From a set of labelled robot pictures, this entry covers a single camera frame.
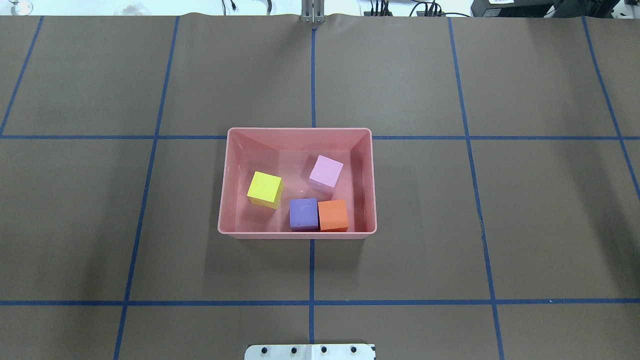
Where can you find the light pink foam block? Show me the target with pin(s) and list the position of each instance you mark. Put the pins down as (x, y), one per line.
(325, 174)

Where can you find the purple foam block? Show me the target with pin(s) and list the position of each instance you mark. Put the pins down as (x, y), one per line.
(304, 214)

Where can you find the orange foam block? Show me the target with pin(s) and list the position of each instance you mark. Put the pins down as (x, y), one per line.
(333, 216)

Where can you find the yellow foam block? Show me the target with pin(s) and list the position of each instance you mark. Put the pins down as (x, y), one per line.
(265, 190)

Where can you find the pink plastic bin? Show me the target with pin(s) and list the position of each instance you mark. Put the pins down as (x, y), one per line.
(290, 153)

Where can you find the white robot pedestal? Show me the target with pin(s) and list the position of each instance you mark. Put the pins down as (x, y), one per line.
(327, 351)

